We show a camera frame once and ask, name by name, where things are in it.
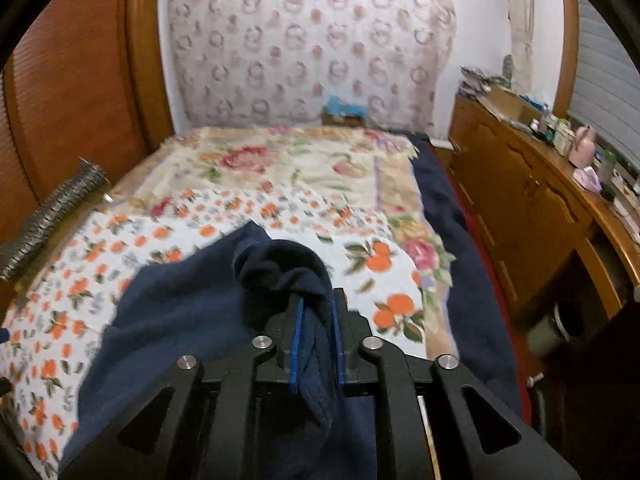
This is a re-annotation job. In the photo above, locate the pink bottle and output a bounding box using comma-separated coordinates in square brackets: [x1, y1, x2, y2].
[568, 126, 596, 169]

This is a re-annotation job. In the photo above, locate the cardboard box on cabinet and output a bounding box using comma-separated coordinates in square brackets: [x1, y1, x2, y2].
[478, 87, 542, 127]

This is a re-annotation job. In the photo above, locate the stack of clothes on cabinet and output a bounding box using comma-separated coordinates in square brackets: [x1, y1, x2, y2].
[458, 66, 511, 100]

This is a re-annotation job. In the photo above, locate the floral bed quilt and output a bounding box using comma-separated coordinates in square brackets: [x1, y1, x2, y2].
[111, 126, 458, 356]

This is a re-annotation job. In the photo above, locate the grey window blind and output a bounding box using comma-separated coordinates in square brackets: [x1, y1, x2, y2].
[570, 0, 640, 159]

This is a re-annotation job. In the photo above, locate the navy blanket at bedside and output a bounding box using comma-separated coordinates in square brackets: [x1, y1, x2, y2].
[410, 136, 523, 415]

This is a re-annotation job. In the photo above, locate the pink circle patterned curtain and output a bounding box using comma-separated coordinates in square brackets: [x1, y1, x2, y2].
[168, 0, 457, 132]

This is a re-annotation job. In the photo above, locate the pink tissue pack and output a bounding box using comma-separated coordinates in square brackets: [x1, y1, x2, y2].
[572, 166, 602, 194]

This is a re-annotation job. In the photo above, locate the navy printed t-shirt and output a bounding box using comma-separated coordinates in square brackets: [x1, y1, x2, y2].
[60, 222, 378, 479]

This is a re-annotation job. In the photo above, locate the beige tied side curtain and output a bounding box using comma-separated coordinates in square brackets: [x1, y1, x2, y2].
[509, 0, 535, 94]

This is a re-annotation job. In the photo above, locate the blue item box on bed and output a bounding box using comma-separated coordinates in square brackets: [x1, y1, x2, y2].
[320, 96, 368, 128]

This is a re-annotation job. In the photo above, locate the wooden sideboard cabinet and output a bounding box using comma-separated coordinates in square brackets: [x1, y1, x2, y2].
[449, 96, 639, 318]

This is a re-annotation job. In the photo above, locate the orange print bed sheet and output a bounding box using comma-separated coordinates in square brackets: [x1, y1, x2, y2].
[1, 188, 421, 479]

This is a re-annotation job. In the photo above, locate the wooden louvered wardrobe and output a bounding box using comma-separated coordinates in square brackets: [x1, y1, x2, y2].
[1, 0, 175, 242]

